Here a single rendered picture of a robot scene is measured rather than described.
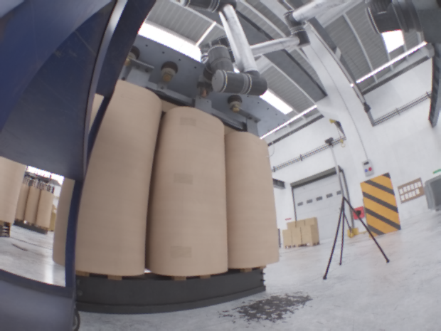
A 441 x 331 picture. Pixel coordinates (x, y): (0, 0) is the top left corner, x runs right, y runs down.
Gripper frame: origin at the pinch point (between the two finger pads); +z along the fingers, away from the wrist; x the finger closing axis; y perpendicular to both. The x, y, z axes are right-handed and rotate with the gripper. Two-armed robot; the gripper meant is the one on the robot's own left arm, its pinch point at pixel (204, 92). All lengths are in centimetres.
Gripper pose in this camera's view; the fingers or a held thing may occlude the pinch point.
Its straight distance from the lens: 124.3
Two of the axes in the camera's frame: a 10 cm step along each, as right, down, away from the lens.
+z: -2.9, 2.0, 9.4
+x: -9.6, -1.0, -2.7
